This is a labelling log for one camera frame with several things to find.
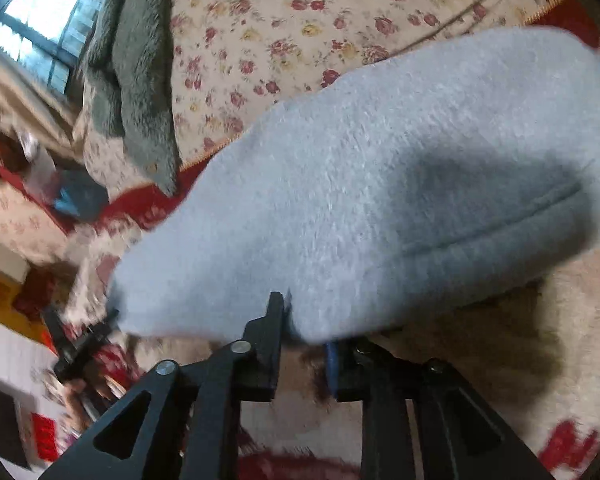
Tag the grey-green fleece jacket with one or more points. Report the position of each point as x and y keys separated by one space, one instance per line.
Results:
x=140 y=85

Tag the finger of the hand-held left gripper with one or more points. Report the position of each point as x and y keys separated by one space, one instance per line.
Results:
x=80 y=345

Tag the floral quilt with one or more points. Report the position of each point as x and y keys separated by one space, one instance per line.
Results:
x=280 y=25

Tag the window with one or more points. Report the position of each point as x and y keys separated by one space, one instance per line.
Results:
x=45 y=5

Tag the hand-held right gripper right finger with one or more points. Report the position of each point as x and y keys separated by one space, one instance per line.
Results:
x=332 y=367

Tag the blue cloth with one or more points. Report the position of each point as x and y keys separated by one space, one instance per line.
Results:
x=77 y=195

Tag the light grey fleece pants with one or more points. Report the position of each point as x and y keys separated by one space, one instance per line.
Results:
x=355 y=185

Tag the clear plastic bag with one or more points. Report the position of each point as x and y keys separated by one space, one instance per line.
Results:
x=39 y=167

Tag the floral cloth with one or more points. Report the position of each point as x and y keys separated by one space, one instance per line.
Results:
x=15 y=217

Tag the red patterned blanket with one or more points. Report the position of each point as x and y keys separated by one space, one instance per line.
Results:
x=480 y=365

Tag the beige curtain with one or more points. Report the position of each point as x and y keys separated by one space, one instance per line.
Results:
x=20 y=92

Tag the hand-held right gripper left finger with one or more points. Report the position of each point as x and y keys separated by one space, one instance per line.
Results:
x=264 y=352

